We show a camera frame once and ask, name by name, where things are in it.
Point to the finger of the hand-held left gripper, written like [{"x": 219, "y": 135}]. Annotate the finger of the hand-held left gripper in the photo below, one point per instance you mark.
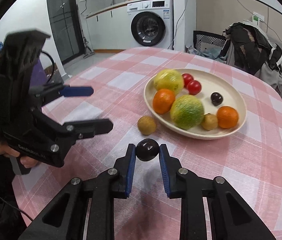
[
  {"x": 93, "y": 127},
  {"x": 79, "y": 91}
]

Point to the black patterned chair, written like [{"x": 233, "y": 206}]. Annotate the black patterned chair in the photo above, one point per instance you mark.
[{"x": 207, "y": 37}]

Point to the yellow bumpy lemon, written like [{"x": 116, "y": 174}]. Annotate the yellow bumpy lemon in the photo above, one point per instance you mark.
[{"x": 168, "y": 80}]

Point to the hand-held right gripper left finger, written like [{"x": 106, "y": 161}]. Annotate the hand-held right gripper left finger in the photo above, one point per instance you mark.
[{"x": 130, "y": 170}]

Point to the dark plum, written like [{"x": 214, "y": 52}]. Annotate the dark plum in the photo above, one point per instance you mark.
[
  {"x": 147, "y": 150},
  {"x": 216, "y": 98}
]

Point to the white washing machine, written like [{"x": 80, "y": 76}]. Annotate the white washing machine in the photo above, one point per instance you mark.
[{"x": 161, "y": 15}]

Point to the dark glass door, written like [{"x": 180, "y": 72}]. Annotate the dark glass door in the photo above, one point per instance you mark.
[{"x": 63, "y": 25}]

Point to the red cherry tomato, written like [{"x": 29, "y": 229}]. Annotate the red cherry tomato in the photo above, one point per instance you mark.
[
  {"x": 194, "y": 87},
  {"x": 187, "y": 77}
]

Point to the pile of dark clothes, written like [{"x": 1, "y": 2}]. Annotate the pile of dark clothes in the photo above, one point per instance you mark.
[{"x": 251, "y": 47}]

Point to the green yellow orange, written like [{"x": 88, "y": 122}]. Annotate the green yellow orange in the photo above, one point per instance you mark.
[{"x": 187, "y": 112}]

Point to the wall socket with green label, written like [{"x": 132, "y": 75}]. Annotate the wall socket with green label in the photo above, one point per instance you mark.
[{"x": 257, "y": 20}]

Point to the white counter cabinet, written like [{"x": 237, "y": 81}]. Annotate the white counter cabinet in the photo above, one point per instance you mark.
[{"x": 106, "y": 32}]

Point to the purple bag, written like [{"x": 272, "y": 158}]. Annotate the purple bag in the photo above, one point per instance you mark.
[{"x": 37, "y": 72}]

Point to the brown longan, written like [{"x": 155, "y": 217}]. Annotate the brown longan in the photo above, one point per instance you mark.
[
  {"x": 209, "y": 122},
  {"x": 146, "y": 125}
]

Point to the mop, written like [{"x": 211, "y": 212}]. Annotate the mop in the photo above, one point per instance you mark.
[{"x": 89, "y": 52}]

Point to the person's left hand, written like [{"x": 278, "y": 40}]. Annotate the person's left hand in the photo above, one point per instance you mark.
[{"x": 3, "y": 151}]

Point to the printed cardboard box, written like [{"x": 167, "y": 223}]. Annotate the printed cardboard box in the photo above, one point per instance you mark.
[{"x": 56, "y": 76}]

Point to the orange tangerine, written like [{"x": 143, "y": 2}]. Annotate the orange tangerine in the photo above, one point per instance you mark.
[
  {"x": 164, "y": 101},
  {"x": 227, "y": 117}
]

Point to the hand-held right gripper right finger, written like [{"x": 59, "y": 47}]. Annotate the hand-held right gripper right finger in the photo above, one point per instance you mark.
[{"x": 164, "y": 172}]

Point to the cream round plate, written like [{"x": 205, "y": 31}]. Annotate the cream round plate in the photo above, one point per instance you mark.
[{"x": 231, "y": 92}]

